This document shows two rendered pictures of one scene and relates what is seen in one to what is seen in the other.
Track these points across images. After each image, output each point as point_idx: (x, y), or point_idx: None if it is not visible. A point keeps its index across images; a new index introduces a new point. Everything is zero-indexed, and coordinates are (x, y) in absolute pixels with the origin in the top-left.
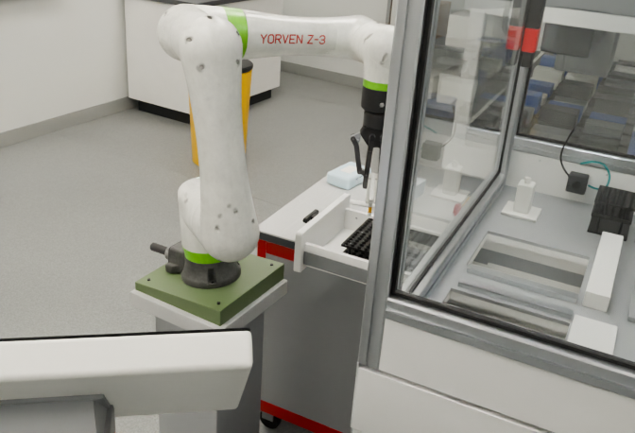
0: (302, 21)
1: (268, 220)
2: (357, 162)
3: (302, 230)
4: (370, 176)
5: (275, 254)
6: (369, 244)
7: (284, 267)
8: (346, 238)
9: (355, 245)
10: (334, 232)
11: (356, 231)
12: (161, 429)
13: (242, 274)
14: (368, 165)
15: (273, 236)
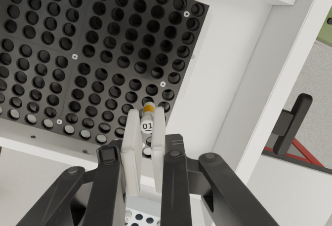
0: None
1: (326, 211)
2: (234, 186)
3: None
4: (154, 164)
5: (293, 155)
6: (138, 26)
7: (271, 144)
8: (195, 127)
9: (172, 8)
10: (223, 132)
11: (176, 85)
12: None
13: None
14: (174, 181)
15: (313, 168)
